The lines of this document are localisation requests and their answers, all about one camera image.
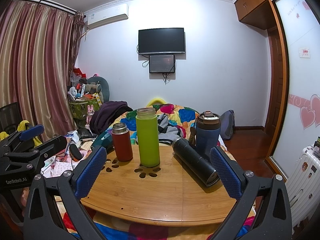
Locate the blue tumbler brown lid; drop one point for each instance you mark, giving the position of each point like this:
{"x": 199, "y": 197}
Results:
{"x": 208, "y": 127}

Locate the dark purple blanket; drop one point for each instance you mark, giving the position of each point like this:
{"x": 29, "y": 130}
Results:
{"x": 106, "y": 115}

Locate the small black wall monitor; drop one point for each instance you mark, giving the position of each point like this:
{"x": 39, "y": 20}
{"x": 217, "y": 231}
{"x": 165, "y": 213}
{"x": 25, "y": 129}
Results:
{"x": 163, "y": 64}

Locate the white wall switch plate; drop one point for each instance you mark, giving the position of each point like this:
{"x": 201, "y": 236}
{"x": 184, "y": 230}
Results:
{"x": 304, "y": 52}

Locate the striped pink gold curtain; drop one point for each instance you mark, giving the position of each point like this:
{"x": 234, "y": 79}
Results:
{"x": 39, "y": 46}

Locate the red thermos steel top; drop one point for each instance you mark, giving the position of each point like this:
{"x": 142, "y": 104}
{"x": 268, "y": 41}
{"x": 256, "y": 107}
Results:
{"x": 122, "y": 142}

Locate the brown wooden wardrobe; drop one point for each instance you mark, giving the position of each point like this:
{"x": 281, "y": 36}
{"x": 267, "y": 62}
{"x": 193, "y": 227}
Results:
{"x": 263, "y": 15}

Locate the teal hair dryer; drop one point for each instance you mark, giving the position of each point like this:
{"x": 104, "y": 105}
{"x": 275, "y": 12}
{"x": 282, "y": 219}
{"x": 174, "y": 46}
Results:
{"x": 104, "y": 139}

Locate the grey stuffed cushion seat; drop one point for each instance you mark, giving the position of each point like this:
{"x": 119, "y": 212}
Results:
{"x": 99, "y": 85}

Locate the white wall air conditioner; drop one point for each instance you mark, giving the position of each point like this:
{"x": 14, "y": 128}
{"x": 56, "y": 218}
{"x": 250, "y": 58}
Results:
{"x": 107, "y": 16}

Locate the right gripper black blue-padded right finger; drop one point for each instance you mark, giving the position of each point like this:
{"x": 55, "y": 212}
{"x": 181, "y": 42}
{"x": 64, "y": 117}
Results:
{"x": 273, "y": 219}

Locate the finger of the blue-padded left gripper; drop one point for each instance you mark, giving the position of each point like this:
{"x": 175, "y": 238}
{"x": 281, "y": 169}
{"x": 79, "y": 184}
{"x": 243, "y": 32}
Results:
{"x": 31, "y": 133}

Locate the yellow plastic seat back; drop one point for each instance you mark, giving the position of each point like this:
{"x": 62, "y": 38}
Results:
{"x": 156, "y": 101}

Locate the black mesh office chair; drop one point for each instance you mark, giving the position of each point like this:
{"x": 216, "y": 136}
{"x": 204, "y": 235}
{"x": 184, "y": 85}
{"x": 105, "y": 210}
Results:
{"x": 10, "y": 117}

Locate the grey black striped garment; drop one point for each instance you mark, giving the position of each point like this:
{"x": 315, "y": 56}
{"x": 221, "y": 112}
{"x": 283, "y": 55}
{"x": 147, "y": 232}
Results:
{"x": 167, "y": 132}

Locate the round bamboo folding table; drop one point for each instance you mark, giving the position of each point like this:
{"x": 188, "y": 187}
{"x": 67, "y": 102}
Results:
{"x": 168, "y": 195}

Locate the pink rabbit toy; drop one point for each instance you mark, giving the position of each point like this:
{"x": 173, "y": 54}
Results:
{"x": 90, "y": 112}

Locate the white sliding door with hearts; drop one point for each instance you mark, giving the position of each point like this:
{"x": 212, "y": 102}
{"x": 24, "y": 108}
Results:
{"x": 301, "y": 123}

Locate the grey backpack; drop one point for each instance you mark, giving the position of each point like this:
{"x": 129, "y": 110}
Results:
{"x": 227, "y": 125}

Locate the large black wall television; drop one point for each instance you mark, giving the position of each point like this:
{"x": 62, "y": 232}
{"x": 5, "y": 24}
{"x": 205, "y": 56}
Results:
{"x": 161, "y": 41}

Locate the green basket of clutter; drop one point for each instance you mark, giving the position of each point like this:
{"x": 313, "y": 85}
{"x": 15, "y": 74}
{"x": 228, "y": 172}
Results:
{"x": 79, "y": 108}

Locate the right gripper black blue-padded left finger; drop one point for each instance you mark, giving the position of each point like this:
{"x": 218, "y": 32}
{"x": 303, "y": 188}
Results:
{"x": 42, "y": 218}

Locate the white suitcase with stickers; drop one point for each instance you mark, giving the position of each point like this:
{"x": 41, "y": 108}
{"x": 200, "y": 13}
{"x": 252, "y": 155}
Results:
{"x": 303, "y": 186}

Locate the black thermos lying down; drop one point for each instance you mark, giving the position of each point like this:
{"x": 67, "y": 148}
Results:
{"x": 200, "y": 166}

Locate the green bottle black base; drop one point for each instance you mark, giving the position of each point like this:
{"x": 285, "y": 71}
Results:
{"x": 147, "y": 136}

